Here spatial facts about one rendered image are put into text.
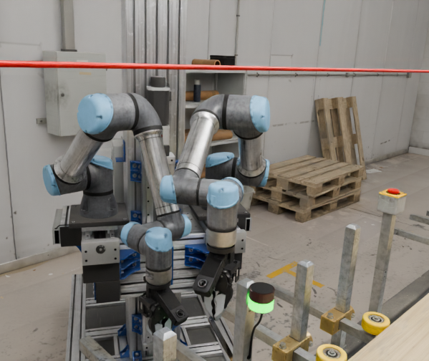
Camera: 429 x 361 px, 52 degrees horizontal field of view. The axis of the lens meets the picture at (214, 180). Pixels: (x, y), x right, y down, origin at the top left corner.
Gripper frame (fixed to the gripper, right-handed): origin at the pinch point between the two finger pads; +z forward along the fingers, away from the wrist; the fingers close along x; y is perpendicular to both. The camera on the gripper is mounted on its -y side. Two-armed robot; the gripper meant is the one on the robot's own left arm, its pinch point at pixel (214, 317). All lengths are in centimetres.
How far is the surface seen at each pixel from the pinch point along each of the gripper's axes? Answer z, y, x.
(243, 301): -8.1, -2.0, -8.5
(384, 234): -5, 70, -34
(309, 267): -9.3, 21.9, -18.4
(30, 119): -14, 143, 222
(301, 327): 9.8, 21.4, -18.2
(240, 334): 1.0, -1.9, -8.2
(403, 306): 31, 89, -44
